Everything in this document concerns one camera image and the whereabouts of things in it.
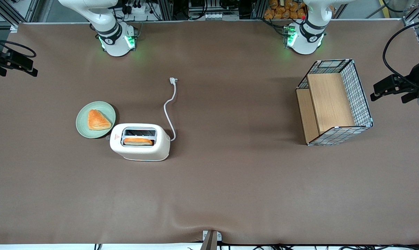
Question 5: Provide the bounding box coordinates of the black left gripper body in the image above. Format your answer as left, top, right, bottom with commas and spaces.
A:
401, 57, 419, 104

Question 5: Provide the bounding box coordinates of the white two-slot toaster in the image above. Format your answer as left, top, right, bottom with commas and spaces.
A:
106, 123, 171, 162

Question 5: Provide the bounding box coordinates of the toast slice in toaster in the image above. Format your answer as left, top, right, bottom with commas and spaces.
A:
123, 137, 154, 146

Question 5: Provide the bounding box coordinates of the wooden shelf insert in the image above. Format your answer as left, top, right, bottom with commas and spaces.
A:
296, 73, 356, 144

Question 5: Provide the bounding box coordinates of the pale green round plate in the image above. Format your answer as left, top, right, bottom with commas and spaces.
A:
76, 101, 116, 139

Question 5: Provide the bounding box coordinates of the orange triangular pastry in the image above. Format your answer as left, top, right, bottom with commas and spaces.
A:
87, 109, 112, 131

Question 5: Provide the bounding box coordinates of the white power strip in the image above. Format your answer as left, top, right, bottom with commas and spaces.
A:
123, 3, 155, 15

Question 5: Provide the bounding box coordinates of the pile of orange bread rolls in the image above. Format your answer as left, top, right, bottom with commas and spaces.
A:
264, 0, 308, 20

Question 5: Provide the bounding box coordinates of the brown table mat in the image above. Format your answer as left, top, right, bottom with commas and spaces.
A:
0, 19, 419, 245

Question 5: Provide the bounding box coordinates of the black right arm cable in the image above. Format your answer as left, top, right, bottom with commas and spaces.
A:
0, 39, 37, 58

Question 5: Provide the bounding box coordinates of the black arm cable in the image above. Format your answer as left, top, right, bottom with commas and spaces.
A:
0, 39, 37, 58
383, 19, 419, 90

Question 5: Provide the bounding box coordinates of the wire mesh basket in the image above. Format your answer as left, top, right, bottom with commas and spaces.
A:
296, 59, 374, 146

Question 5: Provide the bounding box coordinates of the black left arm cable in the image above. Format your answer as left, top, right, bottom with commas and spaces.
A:
383, 19, 419, 90

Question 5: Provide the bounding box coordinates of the white toaster power cable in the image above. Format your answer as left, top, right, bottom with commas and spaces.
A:
163, 77, 178, 142

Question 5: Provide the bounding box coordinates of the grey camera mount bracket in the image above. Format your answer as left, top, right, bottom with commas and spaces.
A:
200, 230, 222, 250

